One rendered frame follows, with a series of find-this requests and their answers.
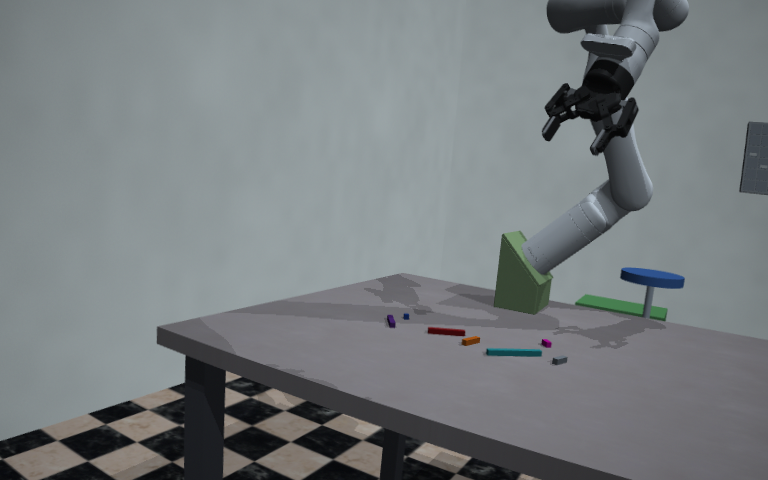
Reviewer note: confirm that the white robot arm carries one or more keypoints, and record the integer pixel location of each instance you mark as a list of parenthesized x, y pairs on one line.
[(631, 187)]

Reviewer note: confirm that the red rod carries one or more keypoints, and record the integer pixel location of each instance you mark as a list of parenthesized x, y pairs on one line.
[(444, 331)]

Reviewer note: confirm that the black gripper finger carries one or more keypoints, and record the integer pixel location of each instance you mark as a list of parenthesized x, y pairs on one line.
[(622, 128), (562, 104)]

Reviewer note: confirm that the turquoise rod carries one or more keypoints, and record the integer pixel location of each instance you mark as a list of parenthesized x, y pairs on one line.
[(513, 352)]

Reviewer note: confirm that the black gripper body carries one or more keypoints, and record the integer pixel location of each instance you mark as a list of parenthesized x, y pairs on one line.
[(608, 78)]

